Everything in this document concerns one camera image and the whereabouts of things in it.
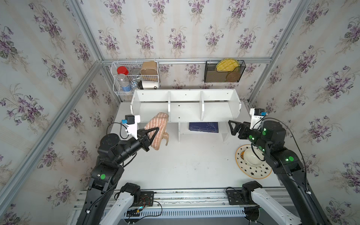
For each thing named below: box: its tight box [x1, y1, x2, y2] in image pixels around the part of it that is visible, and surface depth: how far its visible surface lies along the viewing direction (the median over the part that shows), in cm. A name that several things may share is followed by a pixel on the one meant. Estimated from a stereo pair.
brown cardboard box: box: [140, 60, 158, 75], surface depth 92 cm
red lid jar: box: [117, 66, 129, 76], surface depth 94 cm
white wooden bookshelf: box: [130, 89, 242, 143], surface depth 81 cm
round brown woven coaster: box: [225, 71, 241, 83], surface depth 98 cm
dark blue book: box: [189, 121, 219, 134], surface depth 88 cm
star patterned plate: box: [235, 144, 272, 180], surface depth 85 cm
